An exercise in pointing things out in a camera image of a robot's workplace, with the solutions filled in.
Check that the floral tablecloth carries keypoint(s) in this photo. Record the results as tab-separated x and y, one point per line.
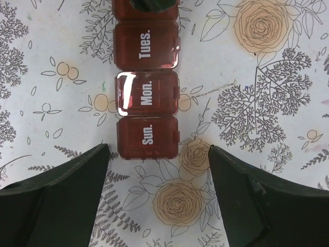
252	79

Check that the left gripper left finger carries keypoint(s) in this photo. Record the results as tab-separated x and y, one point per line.
57	207

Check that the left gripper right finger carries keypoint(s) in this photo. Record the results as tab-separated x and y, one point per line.
261	209

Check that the red weekly pill organizer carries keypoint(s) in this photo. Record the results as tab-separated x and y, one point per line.
146	47

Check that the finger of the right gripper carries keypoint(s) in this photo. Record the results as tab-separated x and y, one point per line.
154	6

